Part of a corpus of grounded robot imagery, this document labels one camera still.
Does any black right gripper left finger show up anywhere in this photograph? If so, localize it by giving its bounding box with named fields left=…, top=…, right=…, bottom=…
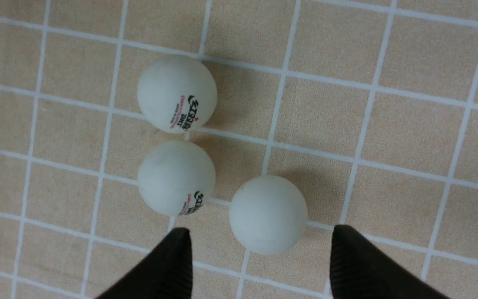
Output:
left=98, top=228, right=193, bottom=299

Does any white ping-pong ball logo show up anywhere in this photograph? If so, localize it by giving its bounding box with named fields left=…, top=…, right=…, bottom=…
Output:
left=137, top=140, right=216, bottom=216

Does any white ping-pong ball with logo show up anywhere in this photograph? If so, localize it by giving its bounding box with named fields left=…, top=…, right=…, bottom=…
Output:
left=137, top=54, right=217, bottom=134

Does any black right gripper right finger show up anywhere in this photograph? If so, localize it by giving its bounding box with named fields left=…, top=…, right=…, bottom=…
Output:
left=329, top=225, right=447, bottom=299

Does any beige checkered tablecloth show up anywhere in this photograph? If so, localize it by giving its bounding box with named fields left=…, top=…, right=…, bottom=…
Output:
left=0, top=0, right=478, bottom=299

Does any plain white ping-pong ball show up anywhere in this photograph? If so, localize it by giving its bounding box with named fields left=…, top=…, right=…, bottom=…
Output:
left=229, top=175, right=308, bottom=256

